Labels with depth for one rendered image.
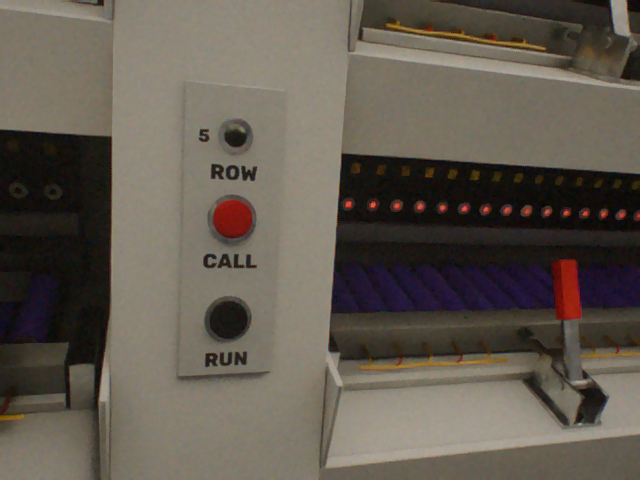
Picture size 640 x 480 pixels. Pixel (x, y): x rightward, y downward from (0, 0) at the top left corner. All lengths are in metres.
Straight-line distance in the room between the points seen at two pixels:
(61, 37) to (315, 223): 0.12
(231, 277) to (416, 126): 0.11
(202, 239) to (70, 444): 0.12
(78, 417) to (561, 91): 0.28
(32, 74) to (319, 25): 0.11
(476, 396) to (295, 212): 0.17
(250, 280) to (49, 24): 0.12
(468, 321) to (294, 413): 0.15
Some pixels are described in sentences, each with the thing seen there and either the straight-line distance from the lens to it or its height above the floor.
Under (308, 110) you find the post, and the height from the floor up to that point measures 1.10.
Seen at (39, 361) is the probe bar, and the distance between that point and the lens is 0.30.
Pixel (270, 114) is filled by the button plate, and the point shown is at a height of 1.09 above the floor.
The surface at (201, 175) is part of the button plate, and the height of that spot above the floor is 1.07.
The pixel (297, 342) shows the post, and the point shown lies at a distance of 0.25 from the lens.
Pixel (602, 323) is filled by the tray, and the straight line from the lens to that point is 0.43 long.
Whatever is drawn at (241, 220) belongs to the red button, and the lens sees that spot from 0.23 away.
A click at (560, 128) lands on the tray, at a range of 0.31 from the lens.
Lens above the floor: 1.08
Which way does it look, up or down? 8 degrees down
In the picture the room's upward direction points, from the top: 4 degrees clockwise
